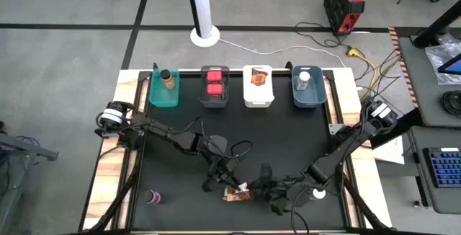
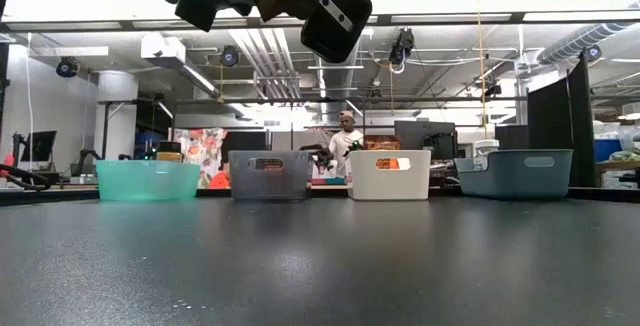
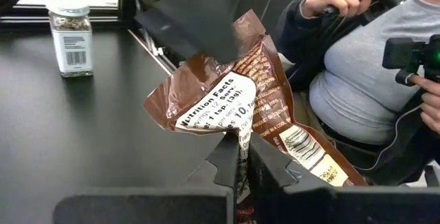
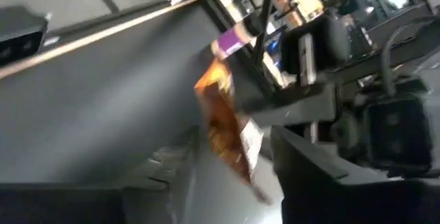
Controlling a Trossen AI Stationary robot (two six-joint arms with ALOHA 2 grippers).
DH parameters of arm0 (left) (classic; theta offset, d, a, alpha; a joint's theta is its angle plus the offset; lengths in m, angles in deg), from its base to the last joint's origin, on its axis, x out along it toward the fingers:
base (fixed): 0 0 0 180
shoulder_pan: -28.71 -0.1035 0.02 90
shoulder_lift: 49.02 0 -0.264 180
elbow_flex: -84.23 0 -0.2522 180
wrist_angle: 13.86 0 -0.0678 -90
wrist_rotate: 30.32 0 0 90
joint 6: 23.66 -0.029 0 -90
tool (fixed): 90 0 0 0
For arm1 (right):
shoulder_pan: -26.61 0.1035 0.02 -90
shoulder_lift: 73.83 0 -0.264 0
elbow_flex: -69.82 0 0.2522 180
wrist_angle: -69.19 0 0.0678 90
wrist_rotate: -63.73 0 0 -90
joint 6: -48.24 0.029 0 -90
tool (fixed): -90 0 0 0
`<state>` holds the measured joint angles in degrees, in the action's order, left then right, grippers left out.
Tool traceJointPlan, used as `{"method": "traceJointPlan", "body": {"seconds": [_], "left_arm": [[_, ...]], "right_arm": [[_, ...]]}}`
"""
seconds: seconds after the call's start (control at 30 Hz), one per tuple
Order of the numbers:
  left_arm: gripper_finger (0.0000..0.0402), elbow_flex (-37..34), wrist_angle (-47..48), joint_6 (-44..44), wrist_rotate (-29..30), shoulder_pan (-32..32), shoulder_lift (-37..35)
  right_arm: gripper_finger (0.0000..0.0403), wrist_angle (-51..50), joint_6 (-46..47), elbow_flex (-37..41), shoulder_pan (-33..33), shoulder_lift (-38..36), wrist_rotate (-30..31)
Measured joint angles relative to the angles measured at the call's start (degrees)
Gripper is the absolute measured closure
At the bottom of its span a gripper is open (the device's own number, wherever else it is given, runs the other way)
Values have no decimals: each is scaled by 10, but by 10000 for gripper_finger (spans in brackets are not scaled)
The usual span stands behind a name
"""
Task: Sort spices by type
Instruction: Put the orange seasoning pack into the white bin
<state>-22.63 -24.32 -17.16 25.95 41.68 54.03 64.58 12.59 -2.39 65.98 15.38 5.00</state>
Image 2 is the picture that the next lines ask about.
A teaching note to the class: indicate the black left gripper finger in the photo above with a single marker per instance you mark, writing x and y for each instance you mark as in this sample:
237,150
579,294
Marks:
196,8

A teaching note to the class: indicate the white-lid spice jar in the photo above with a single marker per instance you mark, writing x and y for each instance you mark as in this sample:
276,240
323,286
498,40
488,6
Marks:
485,148

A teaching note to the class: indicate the black background robot arm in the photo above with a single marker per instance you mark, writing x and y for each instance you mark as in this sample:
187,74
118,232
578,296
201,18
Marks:
322,156

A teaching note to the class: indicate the white round pillar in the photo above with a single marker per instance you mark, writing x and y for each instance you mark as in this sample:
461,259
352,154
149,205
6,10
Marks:
117,116

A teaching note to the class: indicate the floral cloth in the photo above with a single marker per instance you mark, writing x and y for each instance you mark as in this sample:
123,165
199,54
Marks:
202,153

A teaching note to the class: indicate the teal plastic bin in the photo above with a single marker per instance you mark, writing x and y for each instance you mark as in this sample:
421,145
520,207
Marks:
147,181

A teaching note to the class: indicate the grey translucent plastic bin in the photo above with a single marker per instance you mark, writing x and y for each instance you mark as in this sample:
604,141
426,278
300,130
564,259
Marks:
267,183

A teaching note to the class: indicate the person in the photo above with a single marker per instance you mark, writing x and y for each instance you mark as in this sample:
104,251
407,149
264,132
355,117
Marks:
346,143

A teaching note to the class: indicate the black computer monitor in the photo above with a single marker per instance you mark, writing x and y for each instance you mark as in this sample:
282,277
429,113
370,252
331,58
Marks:
40,146
425,136

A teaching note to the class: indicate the orange brown box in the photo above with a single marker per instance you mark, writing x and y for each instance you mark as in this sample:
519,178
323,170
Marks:
381,142

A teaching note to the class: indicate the white plastic bin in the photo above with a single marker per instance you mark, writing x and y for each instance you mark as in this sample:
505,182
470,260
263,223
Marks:
389,183

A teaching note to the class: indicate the blue-grey plastic bin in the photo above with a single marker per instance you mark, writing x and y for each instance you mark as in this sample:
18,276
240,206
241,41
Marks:
515,178

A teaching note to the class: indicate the black table mat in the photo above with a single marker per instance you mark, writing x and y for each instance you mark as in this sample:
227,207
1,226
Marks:
450,266

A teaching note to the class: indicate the black partition panel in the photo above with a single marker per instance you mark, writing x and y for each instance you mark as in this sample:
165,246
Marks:
560,121

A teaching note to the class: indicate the blue storage container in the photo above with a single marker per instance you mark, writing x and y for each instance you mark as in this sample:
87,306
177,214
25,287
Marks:
607,148

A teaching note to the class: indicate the hanging ceiling camera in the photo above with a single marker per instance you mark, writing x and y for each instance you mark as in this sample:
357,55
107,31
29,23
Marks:
229,57
67,67
402,46
593,52

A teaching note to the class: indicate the silver ventilation duct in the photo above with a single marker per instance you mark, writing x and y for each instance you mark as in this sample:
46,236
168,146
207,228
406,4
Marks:
580,38

